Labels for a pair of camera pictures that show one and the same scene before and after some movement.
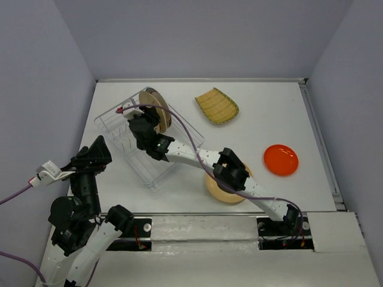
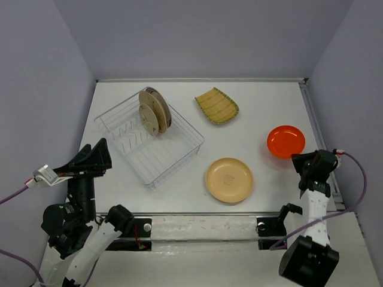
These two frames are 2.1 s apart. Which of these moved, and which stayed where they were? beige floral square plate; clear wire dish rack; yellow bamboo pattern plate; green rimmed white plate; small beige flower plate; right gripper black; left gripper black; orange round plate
Moved: orange round plate; right gripper black; small beige flower plate
Stayed: left gripper black; yellow bamboo pattern plate; clear wire dish rack; green rimmed white plate; beige floral square plate
